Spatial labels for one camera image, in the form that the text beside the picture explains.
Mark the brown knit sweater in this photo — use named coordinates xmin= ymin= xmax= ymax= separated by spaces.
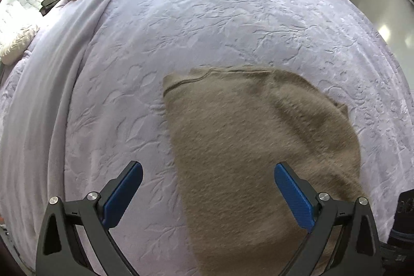
xmin=164 ymin=66 xmax=363 ymax=275

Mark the light purple fleece sheet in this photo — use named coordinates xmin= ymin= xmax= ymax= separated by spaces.
xmin=1 ymin=0 xmax=111 ymax=269

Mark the white quilted pillow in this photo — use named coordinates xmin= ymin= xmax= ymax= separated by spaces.
xmin=1 ymin=0 xmax=44 ymax=66

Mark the lavender embossed bed blanket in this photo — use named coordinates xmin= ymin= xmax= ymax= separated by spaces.
xmin=1 ymin=0 xmax=413 ymax=275

